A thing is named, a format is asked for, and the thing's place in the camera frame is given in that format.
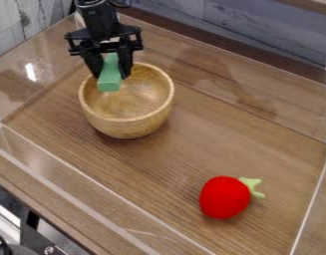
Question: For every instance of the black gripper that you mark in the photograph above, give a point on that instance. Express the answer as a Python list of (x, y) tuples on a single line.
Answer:
[(105, 35)]

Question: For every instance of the brown wooden bowl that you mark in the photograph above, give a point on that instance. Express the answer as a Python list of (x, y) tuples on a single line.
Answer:
[(136, 111)]

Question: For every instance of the green rectangular block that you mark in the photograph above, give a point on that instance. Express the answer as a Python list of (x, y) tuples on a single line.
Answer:
[(110, 78)]

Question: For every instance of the red plush strawberry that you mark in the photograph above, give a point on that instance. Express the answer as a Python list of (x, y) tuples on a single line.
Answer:
[(225, 196)]

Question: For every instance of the clear acrylic tray wall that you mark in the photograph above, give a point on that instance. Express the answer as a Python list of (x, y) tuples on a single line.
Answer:
[(105, 222)]

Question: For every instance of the black table leg bracket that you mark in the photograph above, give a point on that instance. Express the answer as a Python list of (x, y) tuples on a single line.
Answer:
[(33, 239)]

